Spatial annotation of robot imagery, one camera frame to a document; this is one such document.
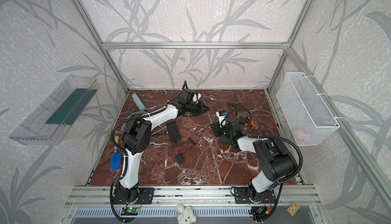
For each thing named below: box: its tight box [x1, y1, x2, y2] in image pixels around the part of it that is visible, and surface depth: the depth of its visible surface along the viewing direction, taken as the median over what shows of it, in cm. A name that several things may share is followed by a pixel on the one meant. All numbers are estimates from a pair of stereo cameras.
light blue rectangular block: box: [131, 93, 147, 112], surface depth 110 cm
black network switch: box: [165, 120, 182, 144], surface depth 98 cm
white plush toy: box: [176, 203, 197, 224], surface depth 67 cm
